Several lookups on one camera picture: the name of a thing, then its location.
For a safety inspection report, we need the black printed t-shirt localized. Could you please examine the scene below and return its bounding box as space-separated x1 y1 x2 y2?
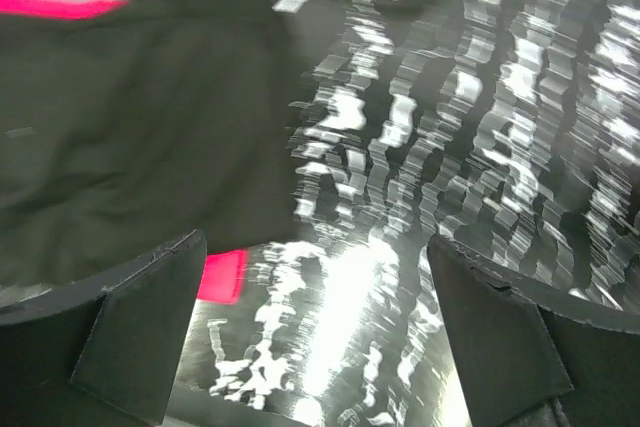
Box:
1 0 302 286

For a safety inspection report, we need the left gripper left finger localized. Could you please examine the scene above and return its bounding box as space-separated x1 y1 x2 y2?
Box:
1 231 207 427

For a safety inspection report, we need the folded pink t-shirt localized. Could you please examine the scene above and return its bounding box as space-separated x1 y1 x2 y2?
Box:
1 0 249 305

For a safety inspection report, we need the black marble pattern mat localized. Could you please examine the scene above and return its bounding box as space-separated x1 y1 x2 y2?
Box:
124 0 640 427

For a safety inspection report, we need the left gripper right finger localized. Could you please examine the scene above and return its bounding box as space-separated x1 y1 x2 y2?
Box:
427 236 639 427

